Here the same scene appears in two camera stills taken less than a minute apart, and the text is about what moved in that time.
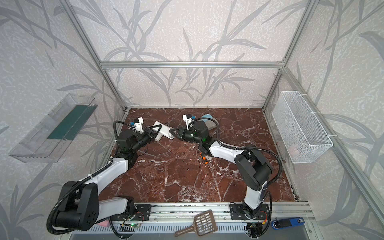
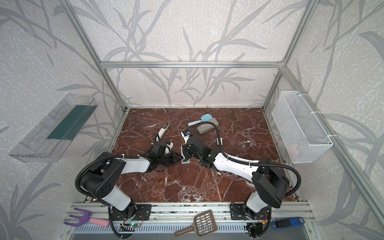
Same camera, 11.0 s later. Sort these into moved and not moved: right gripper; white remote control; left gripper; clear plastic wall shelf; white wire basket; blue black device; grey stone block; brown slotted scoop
Moved: white remote control; right gripper; left gripper
Not moved: blue black device; brown slotted scoop; clear plastic wall shelf; white wire basket; grey stone block
